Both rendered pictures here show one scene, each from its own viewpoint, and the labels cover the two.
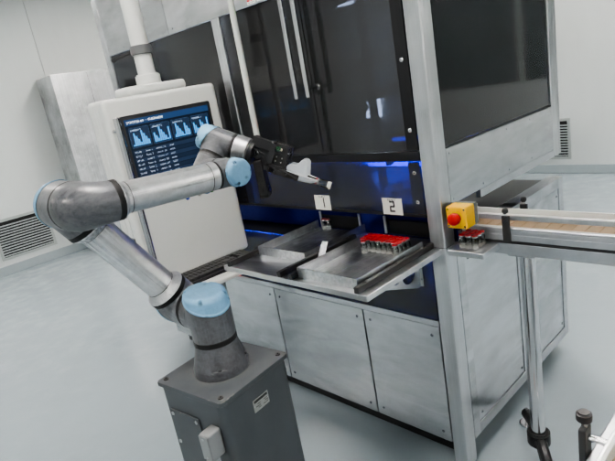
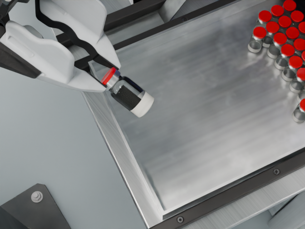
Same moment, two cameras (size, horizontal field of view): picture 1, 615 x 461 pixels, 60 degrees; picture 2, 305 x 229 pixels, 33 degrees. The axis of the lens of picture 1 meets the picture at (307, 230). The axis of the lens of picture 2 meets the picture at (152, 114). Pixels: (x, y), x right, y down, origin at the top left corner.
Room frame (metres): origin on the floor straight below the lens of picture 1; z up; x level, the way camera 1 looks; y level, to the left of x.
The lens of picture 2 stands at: (1.31, -0.14, 1.60)
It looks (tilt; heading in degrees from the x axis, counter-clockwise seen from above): 67 degrees down; 16
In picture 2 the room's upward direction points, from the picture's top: straight up
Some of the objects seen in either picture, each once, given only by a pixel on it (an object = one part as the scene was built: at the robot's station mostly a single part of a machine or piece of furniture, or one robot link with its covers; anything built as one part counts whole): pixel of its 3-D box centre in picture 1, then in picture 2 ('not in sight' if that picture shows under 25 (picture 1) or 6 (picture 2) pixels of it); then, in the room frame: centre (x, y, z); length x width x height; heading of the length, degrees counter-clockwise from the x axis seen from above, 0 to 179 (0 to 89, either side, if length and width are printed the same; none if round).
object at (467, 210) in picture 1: (461, 215); not in sight; (1.63, -0.50, 1.00); 0.08 x 0.07 x 0.07; 132
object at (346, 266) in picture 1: (361, 259); (225, 92); (1.65, -0.16, 0.90); 0.34 x 0.26 x 0.04; 132
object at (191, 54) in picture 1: (196, 96); not in sight; (2.60, 0.40, 1.51); 0.49 x 0.01 x 0.59; 42
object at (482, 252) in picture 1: (475, 247); not in sight; (1.64, -0.54, 0.87); 0.14 x 0.13 x 0.02; 132
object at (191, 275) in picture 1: (211, 268); not in sight; (2.09, 0.42, 0.82); 0.40 x 0.14 x 0.02; 129
